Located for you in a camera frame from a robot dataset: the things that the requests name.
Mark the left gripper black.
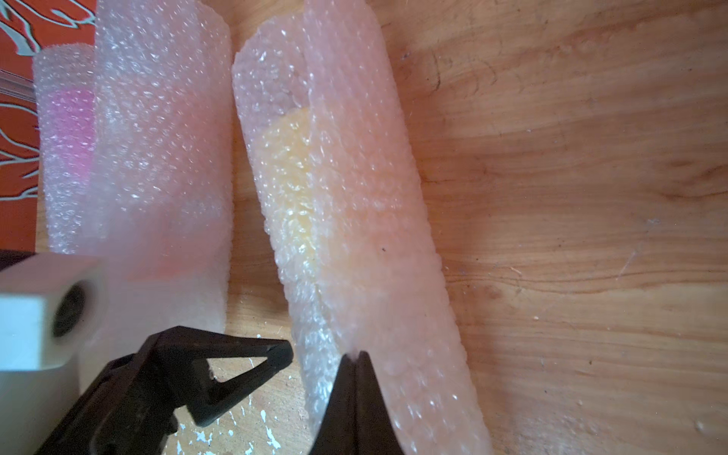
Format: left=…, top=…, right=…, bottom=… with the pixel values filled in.
left=37, top=326, right=294, bottom=454

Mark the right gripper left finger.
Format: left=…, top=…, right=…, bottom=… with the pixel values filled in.
left=310, top=355, right=358, bottom=455

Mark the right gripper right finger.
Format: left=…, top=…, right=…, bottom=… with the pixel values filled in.
left=356, top=351, right=404, bottom=455

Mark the orange glass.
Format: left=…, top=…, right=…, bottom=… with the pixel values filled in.
left=79, top=1, right=233, bottom=386

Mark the bubble wrap sheet clear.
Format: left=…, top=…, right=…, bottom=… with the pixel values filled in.
left=232, top=1, right=492, bottom=454

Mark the pink glass in bubble wrap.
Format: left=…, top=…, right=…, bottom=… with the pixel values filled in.
left=32, top=44, right=95, bottom=254

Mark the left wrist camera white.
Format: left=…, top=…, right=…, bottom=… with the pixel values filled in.
left=1, top=250, right=107, bottom=454

